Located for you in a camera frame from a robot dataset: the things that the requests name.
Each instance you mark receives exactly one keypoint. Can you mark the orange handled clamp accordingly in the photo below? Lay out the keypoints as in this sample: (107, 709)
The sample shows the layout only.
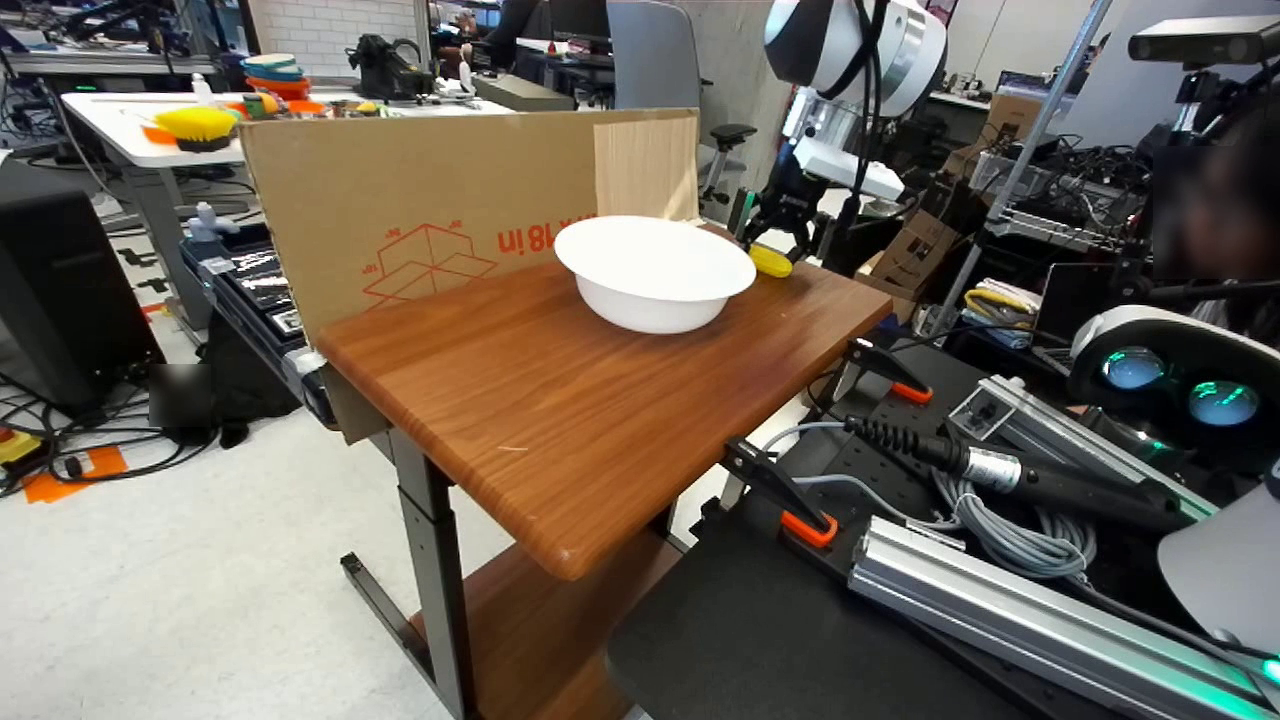
(799, 514)

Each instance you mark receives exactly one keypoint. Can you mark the black table leg frame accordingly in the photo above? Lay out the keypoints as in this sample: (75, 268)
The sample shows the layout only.
(439, 632)

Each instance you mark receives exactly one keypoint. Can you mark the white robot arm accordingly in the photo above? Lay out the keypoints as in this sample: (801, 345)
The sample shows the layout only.
(849, 67)

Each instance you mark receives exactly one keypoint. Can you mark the yellow object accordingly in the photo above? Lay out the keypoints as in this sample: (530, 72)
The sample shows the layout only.
(770, 262)

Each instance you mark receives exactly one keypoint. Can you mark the cardboard sheet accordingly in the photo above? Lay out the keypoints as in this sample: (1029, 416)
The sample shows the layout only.
(368, 213)

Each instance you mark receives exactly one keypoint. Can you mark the white bowl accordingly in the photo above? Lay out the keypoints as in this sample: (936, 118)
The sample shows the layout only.
(655, 277)

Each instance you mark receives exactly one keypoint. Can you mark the white background table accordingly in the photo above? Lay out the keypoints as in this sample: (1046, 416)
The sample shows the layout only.
(144, 135)

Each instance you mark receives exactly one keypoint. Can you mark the yellow bowl on table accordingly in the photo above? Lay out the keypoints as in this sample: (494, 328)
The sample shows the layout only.
(198, 125)

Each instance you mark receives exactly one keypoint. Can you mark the aluminium extrusion rail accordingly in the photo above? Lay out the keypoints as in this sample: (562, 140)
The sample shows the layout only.
(1050, 632)

